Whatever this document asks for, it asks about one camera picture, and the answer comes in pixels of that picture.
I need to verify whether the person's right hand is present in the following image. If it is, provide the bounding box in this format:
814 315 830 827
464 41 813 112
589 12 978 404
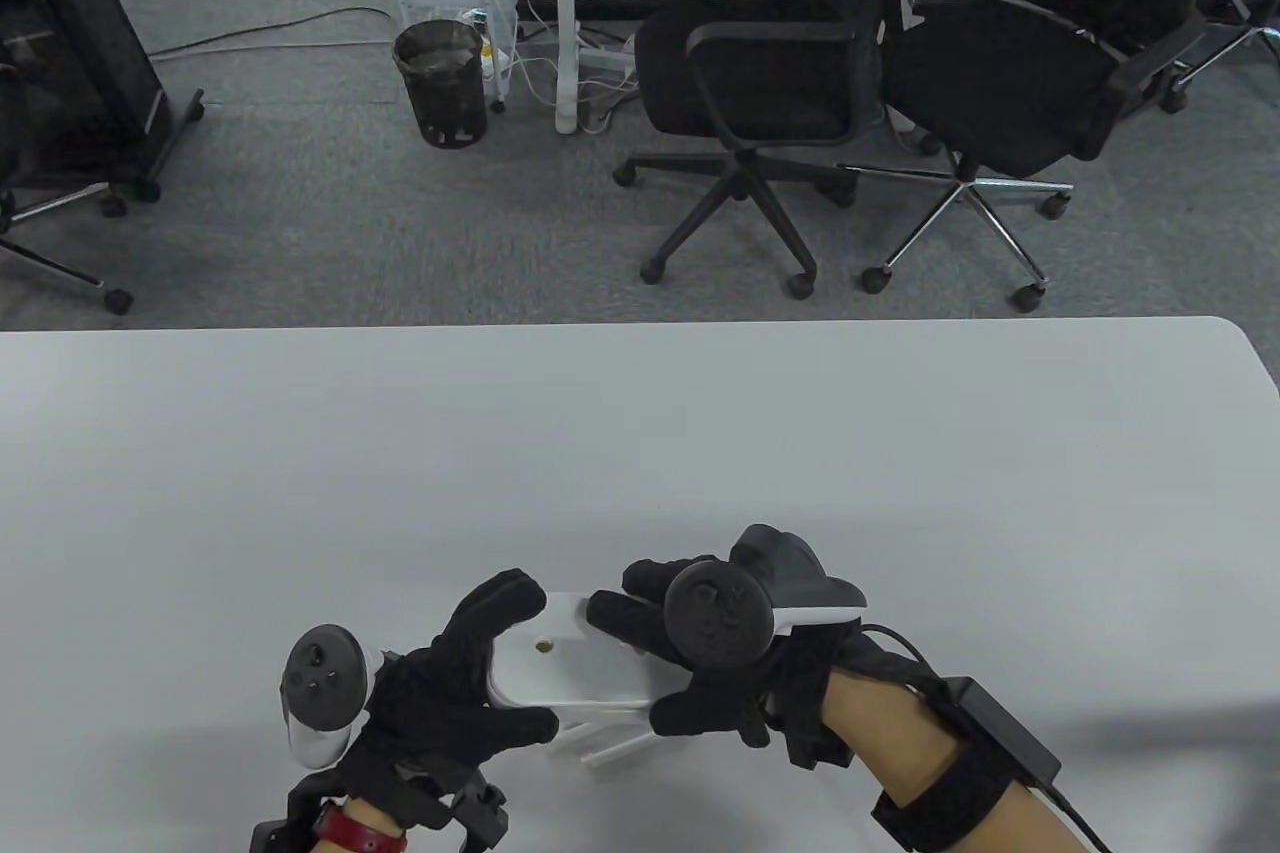
587 556 861 772

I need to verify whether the person's left hand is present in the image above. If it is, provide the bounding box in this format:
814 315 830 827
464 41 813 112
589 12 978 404
345 570 561 791

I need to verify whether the grey hand controller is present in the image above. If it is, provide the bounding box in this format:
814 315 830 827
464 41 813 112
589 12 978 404
282 625 386 772
663 523 869 672

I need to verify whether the white Hanoi Tower plate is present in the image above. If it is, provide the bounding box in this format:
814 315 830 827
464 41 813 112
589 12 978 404
488 593 681 706

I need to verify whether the white Hanoi Tower peg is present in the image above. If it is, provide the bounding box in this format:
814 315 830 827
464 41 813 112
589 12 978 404
548 715 641 756
578 731 663 779

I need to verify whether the black forearm battery box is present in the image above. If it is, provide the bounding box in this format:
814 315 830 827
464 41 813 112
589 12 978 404
940 678 1063 789

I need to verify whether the red wrist watch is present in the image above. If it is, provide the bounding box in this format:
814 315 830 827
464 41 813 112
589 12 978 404
315 801 406 853

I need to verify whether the black mesh waste bin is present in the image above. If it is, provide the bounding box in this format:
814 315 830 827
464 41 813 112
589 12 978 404
392 20 491 149

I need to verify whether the black office chair chrome base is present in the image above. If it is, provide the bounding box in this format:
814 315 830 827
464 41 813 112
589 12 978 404
838 0 1271 312

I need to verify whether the black cabinet on wheels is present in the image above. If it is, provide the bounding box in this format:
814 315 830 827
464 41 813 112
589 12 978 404
0 0 206 202

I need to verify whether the black forearm strap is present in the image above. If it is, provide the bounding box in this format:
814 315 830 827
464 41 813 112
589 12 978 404
870 743 1013 853

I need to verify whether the black right glove cable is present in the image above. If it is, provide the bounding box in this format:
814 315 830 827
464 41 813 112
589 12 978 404
858 623 1111 853

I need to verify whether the white power cable bundle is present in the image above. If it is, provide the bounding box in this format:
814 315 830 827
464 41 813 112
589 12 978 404
500 3 641 134

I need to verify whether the grey floor cable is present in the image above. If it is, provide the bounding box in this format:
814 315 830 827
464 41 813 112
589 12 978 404
150 6 396 59

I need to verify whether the white table leg post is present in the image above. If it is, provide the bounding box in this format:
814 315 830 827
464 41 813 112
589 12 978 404
555 0 581 134

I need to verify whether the white wire cart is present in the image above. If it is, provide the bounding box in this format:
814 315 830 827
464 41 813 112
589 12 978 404
378 0 521 114

